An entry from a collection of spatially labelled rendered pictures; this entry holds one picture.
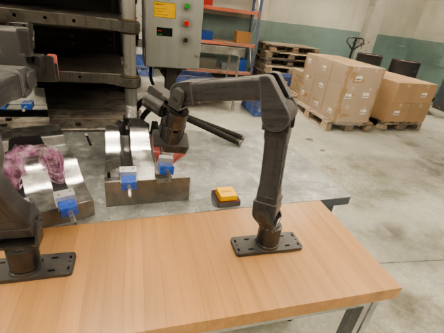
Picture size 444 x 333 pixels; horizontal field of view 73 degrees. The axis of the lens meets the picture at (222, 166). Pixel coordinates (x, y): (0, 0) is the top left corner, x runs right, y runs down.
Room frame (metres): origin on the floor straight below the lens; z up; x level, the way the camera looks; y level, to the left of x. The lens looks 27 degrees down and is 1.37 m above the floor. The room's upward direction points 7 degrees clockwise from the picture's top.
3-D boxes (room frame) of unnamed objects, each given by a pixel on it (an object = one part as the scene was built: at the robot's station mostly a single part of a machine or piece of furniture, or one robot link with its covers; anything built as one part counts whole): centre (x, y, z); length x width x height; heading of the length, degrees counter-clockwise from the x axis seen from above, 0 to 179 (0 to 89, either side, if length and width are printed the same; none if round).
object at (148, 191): (1.03, 0.31, 0.87); 0.50 x 0.26 x 0.14; 21
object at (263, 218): (0.67, -0.14, 0.90); 0.09 x 0.06 x 0.06; 159
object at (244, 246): (0.67, -0.15, 0.84); 0.20 x 0.07 x 0.08; 108
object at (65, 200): (0.64, 0.40, 0.86); 0.13 x 0.05 x 0.05; 38
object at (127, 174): (0.75, 0.27, 0.89); 0.13 x 0.05 x 0.05; 21
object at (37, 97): (1.58, 1.11, 0.87); 0.50 x 0.27 x 0.17; 21
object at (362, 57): (7.52, -3.09, 0.44); 0.59 x 0.59 x 0.88
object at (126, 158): (1.01, 0.31, 0.92); 0.35 x 0.16 x 0.09; 21
